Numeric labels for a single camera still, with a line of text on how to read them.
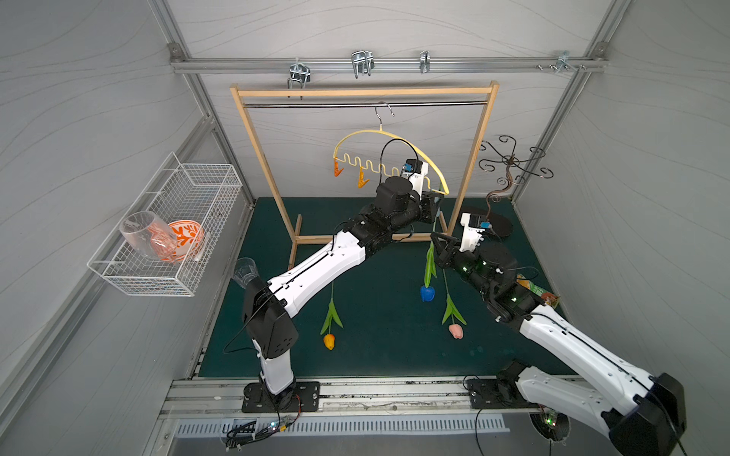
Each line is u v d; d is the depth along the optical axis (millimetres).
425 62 783
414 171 614
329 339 804
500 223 1115
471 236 630
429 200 613
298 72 783
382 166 766
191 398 752
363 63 752
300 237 1058
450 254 625
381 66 804
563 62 765
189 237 665
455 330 831
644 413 377
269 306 437
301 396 734
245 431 716
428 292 713
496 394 676
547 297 883
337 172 914
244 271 952
